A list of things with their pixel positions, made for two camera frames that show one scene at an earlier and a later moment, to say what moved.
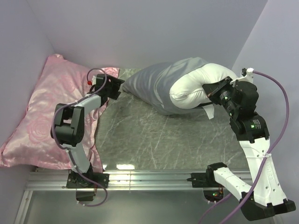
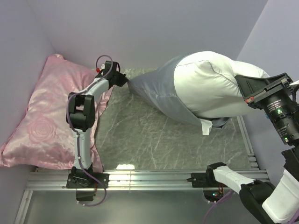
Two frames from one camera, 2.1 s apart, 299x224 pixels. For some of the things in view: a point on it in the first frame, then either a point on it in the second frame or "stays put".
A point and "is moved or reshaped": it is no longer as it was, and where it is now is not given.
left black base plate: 75,180 stays put
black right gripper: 212,90 to 251,85
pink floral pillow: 61,82 stays put
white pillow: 187,91 is moved or reshaped
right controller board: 213,195 stays put
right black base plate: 203,180 stays put
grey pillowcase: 150,87 is moved or reshaped
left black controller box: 85,195 stays put
